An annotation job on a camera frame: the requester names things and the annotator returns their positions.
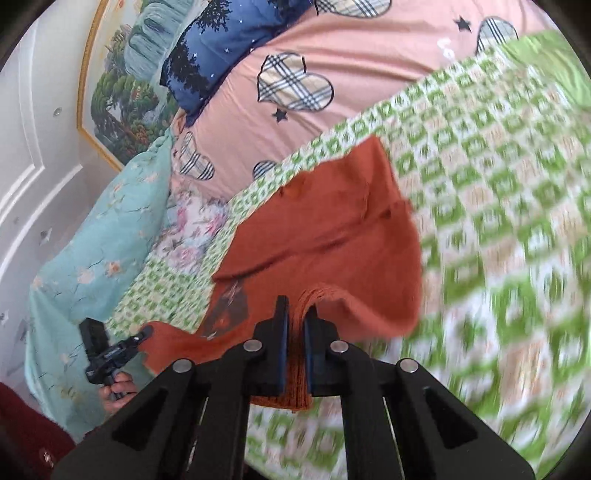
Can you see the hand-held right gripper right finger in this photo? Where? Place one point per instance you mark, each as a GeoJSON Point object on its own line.
{"type": "Point", "coordinates": [309, 360]}

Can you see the person's left hand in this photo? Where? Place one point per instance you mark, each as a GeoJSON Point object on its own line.
{"type": "Point", "coordinates": [117, 400]}

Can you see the blue night-sky pillow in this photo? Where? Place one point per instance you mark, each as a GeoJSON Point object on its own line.
{"type": "Point", "coordinates": [217, 50]}

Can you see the framed landscape painting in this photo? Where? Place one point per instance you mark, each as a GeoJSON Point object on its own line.
{"type": "Point", "coordinates": [124, 92]}

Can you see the rust orange knit garment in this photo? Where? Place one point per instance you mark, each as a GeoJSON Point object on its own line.
{"type": "Point", "coordinates": [323, 221]}

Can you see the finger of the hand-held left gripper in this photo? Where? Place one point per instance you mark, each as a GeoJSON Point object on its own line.
{"type": "Point", "coordinates": [137, 340]}

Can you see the green checked blanket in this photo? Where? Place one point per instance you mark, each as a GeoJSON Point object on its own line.
{"type": "Point", "coordinates": [485, 184]}

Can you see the teal floral quilt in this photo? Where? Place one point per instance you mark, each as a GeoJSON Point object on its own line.
{"type": "Point", "coordinates": [106, 230]}

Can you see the white pink floral sheet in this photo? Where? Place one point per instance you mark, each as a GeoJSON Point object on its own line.
{"type": "Point", "coordinates": [189, 230]}

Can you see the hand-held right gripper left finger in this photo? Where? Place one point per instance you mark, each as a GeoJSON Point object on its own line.
{"type": "Point", "coordinates": [283, 355]}

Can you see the person's left forearm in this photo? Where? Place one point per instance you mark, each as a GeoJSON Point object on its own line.
{"type": "Point", "coordinates": [27, 434]}

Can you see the pink quilt with plaid hearts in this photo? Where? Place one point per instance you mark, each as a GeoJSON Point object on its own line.
{"type": "Point", "coordinates": [369, 69]}

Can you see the white panelled headboard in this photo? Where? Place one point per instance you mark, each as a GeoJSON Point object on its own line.
{"type": "Point", "coordinates": [32, 161]}

